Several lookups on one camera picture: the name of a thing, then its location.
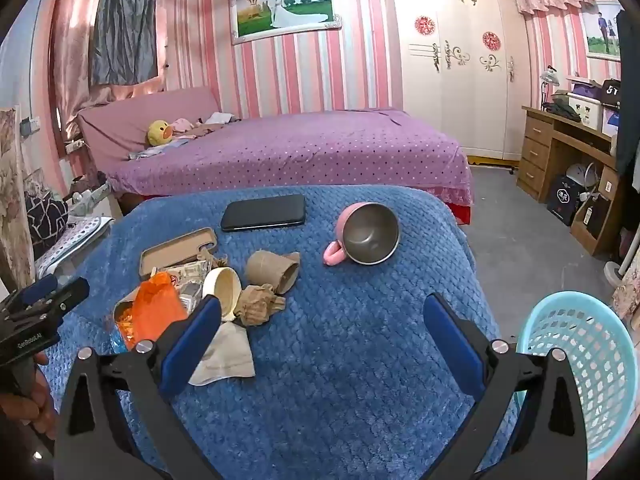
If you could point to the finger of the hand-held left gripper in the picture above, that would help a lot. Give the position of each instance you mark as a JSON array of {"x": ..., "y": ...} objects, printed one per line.
[
  {"x": 40, "y": 287},
  {"x": 67, "y": 295}
]

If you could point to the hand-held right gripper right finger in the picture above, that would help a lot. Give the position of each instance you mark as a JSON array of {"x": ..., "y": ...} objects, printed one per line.
[{"x": 452, "y": 345}]

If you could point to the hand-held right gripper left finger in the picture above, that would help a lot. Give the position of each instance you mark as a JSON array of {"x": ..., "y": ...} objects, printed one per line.
[{"x": 192, "y": 345}]

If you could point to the white tissue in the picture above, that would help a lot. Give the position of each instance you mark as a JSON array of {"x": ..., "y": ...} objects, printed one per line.
[{"x": 227, "y": 355}]

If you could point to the silver foil wrapper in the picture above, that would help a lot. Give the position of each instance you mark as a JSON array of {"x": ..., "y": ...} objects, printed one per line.
[{"x": 191, "y": 296}]

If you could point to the orange plastic lid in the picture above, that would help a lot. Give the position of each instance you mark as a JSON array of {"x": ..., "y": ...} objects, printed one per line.
[{"x": 157, "y": 310}]

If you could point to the cream paper cup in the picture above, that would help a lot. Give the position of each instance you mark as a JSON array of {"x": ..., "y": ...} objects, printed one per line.
[{"x": 225, "y": 290}]

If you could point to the printed paper wrapper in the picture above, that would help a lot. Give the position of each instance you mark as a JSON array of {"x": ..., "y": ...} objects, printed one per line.
[{"x": 190, "y": 271}]

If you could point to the brown paper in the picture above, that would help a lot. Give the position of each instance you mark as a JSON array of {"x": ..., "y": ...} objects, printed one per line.
[{"x": 257, "y": 305}]

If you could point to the cardboard tube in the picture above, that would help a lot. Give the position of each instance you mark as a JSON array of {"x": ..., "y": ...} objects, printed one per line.
[{"x": 270, "y": 267}]

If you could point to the light blue plastic basket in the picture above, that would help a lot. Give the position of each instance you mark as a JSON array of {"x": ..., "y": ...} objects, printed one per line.
[{"x": 575, "y": 330}]

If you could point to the person's left hand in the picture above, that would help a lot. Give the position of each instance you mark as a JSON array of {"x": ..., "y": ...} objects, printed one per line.
[{"x": 45, "y": 400}]

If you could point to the polka-dot mat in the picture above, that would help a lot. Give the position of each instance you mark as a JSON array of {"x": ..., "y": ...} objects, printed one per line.
[{"x": 75, "y": 240}]

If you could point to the black white patterned bag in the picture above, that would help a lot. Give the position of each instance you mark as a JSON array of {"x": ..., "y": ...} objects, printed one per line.
[{"x": 47, "y": 217}]

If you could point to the floral curtain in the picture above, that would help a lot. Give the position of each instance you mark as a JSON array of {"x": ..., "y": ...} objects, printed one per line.
[{"x": 15, "y": 200}]

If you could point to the brown phone case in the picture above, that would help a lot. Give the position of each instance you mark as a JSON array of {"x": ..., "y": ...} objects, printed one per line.
[{"x": 175, "y": 250}]

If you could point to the nightstand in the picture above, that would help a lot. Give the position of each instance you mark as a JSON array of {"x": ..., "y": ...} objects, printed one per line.
[{"x": 95, "y": 197}]

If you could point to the blue fleece blanket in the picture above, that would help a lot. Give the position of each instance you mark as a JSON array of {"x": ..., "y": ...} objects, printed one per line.
[{"x": 325, "y": 335}]

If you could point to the pink steel-lined mug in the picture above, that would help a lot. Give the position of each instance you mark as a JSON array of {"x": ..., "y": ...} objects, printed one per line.
[{"x": 370, "y": 232}]

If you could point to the power strip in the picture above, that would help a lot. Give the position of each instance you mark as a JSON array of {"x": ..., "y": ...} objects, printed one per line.
[{"x": 75, "y": 146}]

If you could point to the black smartphone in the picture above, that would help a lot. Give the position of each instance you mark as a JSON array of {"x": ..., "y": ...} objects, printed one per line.
[{"x": 262, "y": 212}]

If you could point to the white fan base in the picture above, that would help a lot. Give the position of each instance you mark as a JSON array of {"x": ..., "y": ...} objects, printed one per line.
[{"x": 615, "y": 275}]

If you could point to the black shopping bag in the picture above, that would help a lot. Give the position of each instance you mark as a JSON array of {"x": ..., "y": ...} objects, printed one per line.
[{"x": 564, "y": 202}]

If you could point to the floral cloth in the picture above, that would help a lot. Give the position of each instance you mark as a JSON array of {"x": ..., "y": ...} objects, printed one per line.
[{"x": 627, "y": 295}]

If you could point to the yellow duck plush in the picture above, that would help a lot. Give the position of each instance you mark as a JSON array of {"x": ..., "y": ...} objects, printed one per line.
[{"x": 160, "y": 133}]

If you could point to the pink covered headboard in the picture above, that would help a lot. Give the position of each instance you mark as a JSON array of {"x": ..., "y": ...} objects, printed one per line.
[{"x": 125, "y": 115}]

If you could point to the pink plush toy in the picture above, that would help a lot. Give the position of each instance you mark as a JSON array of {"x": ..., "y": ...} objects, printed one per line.
[{"x": 182, "y": 125}]

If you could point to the brown garment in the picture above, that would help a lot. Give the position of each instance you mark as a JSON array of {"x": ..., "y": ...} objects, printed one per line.
[{"x": 200, "y": 130}]

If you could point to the wooden desk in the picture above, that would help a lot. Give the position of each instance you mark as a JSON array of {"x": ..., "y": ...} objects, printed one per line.
[{"x": 537, "y": 150}]

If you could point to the purple polka-dot bed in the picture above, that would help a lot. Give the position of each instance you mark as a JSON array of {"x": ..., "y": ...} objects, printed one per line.
[{"x": 300, "y": 155}]

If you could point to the white cloth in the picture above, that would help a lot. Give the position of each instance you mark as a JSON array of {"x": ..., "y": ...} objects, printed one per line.
[{"x": 220, "y": 118}]

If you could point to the pink patterned curtain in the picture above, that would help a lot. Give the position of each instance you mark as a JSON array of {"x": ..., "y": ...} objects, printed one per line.
[{"x": 72, "y": 45}]

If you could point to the white wardrobe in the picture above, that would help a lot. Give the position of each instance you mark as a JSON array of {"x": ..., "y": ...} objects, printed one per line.
[{"x": 460, "y": 95}]

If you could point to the dark clothes pile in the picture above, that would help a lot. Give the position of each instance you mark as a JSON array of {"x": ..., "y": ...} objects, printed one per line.
[{"x": 562, "y": 112}]

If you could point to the white storage box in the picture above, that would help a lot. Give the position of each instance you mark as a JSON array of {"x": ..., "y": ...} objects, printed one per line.
[{"x": 587, "y": 110}]

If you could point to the grey curtain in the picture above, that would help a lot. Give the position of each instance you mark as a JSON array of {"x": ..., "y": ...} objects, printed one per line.
[{"x": 125, "y": 25}]

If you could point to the hanging dark garment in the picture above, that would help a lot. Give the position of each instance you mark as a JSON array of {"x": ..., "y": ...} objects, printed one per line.
[{"x": 629, "y": 110}]

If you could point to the red paper-cut decoration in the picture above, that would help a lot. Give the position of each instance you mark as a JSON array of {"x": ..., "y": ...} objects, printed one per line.
[
  {"x": 491, "y": 40},
  {"x": 424, "y": 26}
]

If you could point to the wall socket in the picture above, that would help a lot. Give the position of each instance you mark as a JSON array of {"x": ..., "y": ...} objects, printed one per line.
[{"x": 30, "y": 125}]

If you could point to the framed couple wall photo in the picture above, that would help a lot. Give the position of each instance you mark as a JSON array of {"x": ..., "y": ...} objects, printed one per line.
[{"x": 600, "y": 32}]

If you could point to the framed wedding wall photo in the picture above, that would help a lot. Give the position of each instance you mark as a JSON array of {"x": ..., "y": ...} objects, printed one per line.
[{"x": 285, "y": 10}]

